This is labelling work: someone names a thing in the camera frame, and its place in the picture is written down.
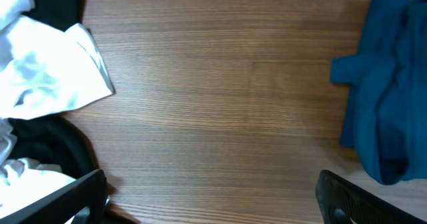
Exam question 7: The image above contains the black garment left pile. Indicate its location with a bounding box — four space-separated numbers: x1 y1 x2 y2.
6 0 141 224

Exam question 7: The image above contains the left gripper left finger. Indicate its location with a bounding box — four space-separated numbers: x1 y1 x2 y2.
1 169 107 224

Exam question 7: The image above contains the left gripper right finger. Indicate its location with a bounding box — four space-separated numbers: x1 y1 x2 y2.
316 170 426 224

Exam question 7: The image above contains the white shirt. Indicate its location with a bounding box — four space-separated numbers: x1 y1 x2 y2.
0 0 116 224

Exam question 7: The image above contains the blue polo shirt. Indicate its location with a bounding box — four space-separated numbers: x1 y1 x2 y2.
330 0 426 185

